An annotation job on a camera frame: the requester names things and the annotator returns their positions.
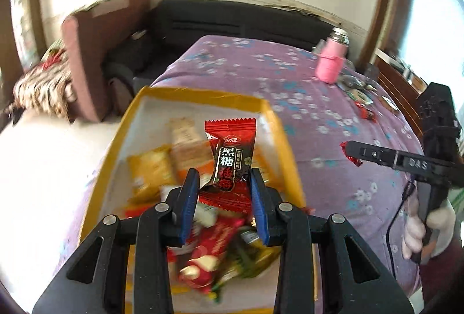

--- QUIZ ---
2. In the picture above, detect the olive green snack bag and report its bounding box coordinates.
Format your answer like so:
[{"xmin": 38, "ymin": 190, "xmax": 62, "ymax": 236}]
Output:
[{"xmin": 215, "ymin": 226, "xmax": 282, "ymax": 286}]

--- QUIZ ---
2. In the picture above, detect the red gold snack bag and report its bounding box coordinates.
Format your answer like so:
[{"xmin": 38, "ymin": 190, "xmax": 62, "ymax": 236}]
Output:
[{"xmin": 174, "ymin": 215, "xmax": 248, "ymax": 295}]

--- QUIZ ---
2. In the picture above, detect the yellow snack bag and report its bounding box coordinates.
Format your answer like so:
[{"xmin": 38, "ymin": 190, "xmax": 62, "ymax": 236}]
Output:
[{"xmin": 126, "ymin": 145, "xmax": 177, "ymax": 204}]

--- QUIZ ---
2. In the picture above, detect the orange soda cracker pack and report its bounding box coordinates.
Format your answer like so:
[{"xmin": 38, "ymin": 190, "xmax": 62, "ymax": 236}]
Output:
[{"xmin": 168, "ymin": 118, "xmax": 214, "ymax": 187}]

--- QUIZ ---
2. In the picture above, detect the small red candy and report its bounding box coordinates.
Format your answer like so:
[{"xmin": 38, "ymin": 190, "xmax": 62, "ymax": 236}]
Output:
[{"xmin": 340, "ymin": 142, "xmax": 363, "ymax": 167}]

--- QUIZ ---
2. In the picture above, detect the black red brown-sugar candy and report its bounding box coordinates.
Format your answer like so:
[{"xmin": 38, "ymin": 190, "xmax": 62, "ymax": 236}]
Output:
[{"xmin": 204, "ymin": 118, "xmax": 257, "ymax": 194}]

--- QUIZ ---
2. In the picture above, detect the white gloved right hand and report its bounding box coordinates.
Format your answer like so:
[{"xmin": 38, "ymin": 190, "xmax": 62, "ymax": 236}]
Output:
[{"xmin": 402, "ymin": 193, "xmax": 455, "ymax": 260}]

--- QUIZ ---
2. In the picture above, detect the red candy pack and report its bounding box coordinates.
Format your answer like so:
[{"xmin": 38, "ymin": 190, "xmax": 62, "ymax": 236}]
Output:
[{"xmin": 355, "ymin": 102, "xmax": 377, "ymax": 122}]

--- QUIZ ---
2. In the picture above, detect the yellow cardboard box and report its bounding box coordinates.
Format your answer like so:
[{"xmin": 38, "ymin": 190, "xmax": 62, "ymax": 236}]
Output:
[{"xmin": 77, "ymin": 85, "xmax": 322, "ymax": 314}]

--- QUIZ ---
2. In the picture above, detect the round rice cracker pack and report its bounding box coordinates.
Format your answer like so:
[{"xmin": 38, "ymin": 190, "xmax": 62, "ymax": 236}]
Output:
[{"xmin": 346, "ymin": 89, "xmax": 374, "ymax": 106}]

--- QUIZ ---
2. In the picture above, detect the purple floral tablecloth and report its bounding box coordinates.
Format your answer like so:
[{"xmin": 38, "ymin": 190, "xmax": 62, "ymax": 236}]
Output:
[{"xmin": 53, "ymin": 34, "xmax": 429, "ymax": 314}]

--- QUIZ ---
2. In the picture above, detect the pink knit-sleeved bottle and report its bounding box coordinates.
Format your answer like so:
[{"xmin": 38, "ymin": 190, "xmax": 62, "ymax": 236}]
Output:
[{"xmin": 315, "ymin": 27, "xmax": 349, "ymax": 84}]

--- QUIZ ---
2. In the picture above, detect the black sofa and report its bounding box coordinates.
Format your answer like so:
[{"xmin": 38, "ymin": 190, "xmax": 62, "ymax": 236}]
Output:
[{"xmin": 102, "ymin": 0, "xmax": 333, "ymax": 90}]

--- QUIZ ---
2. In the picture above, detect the patterned floral cushion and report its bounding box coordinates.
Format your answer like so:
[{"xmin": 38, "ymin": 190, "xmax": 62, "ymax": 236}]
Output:
[{"xmin": 3, "ymin": 39, "xmax": 77, "ymax": 122}]

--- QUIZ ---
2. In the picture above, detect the brown pink armchair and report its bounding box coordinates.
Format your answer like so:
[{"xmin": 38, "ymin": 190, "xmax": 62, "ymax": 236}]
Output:
[{"xmin": 61, "ymin": 0, "xmax": 150, "ymax": 123}]

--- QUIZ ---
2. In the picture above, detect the black cable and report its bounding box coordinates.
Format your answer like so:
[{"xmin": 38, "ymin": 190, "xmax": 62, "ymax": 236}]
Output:
[{"xmin": 385, "ymin": 179, "xmax": 416, "ymax": 278}]

